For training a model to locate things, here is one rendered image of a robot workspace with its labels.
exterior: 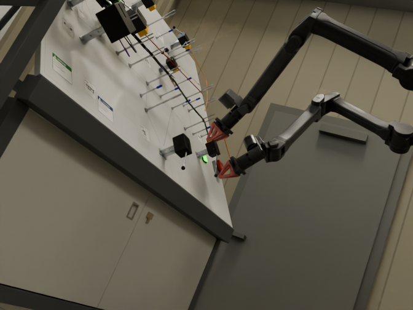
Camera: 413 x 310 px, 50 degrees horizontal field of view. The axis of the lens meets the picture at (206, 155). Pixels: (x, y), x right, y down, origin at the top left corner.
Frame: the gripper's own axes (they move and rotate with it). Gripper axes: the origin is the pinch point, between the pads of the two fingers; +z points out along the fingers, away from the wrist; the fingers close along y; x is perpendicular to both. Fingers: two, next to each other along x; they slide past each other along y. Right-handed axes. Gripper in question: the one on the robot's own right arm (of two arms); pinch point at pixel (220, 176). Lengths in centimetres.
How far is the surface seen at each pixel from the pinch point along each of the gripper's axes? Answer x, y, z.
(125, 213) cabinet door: 10, 48, 22
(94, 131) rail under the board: -3, 76, 8
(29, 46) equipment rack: -14, 102, 3
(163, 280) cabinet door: 28.4, 15.9, 33.8
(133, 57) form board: -42, 41, 0
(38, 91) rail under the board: -8, 95, 8
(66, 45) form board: -26, 82, 3
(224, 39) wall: -177, -190, -22
